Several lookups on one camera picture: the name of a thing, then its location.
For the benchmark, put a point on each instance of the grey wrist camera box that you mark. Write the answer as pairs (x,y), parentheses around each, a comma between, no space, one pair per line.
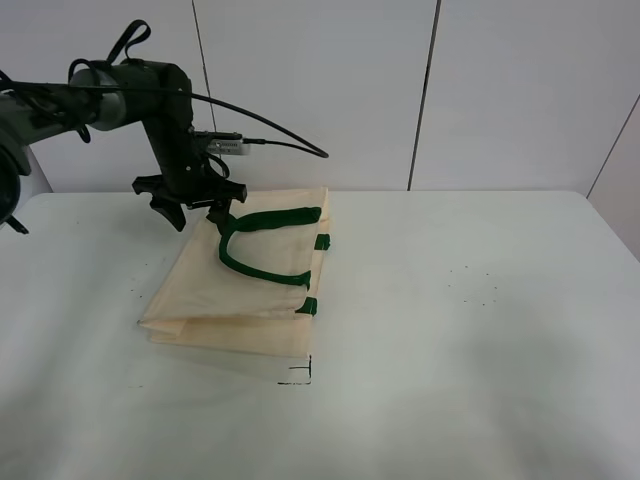
(221,143)

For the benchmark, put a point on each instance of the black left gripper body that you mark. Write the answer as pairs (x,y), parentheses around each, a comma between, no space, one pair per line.
(186,176)

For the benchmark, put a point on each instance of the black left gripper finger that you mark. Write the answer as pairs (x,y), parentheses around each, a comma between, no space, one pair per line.
(171,211)
(219,211)

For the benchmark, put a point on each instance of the white linen bag green handles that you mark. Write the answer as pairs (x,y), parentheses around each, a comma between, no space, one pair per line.
(248,297)

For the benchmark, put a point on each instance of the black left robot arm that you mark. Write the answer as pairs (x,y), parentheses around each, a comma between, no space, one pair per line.
(107,97)

